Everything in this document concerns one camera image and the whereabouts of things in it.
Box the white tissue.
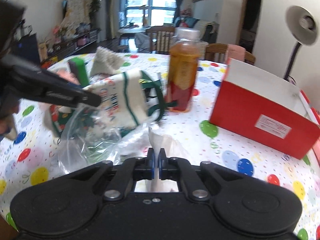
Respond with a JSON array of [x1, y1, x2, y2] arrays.
[[135, 124, 178, 193]]

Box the green scrub sponge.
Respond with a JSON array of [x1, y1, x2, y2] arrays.
[[68, 57, 89, 87]]

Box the clear plastic bag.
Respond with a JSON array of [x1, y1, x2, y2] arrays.
[[59, 105, 152, 174]]

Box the Christmas print white socks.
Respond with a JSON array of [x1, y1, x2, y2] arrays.
[[47, 69, 177, 136]]

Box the orange tea bottle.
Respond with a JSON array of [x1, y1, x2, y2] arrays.
[[165, 27, 201, 112]]

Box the left hand blue glove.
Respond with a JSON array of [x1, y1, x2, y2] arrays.
[[1, 100, 20, 141]]

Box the low tv cabinet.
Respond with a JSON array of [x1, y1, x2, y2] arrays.
[[41, 29, 100, 64]]

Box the balloon print tablecloth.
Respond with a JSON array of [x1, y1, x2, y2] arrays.
[[1, 61, 319, 239]]

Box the beige knitted sock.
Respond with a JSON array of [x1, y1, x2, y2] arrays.
[[89, 46, 125, 77]]

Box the red cardboard box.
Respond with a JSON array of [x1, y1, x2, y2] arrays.
[[209, 59, 319, 159]]

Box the round coffee table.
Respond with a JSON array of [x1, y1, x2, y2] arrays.
[[118, 27, 149, 45]]

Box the wooden chair with towel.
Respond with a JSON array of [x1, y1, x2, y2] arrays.
[[204, 43, 256, 65]]

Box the dark wooden chair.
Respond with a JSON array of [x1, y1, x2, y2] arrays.
[[146, 25, 175, 55]]

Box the window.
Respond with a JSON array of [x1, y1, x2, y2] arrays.
[[119, 0, 176, 27]]

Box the pink towel on chair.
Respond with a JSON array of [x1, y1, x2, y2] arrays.
[[225, 44, 246, 64]]

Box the sofa with cream cover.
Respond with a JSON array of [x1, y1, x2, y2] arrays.
[[174, 17, 219, 44]]

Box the silver desk lamp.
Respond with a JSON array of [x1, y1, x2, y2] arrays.
[[284, 5, 319, 81]]

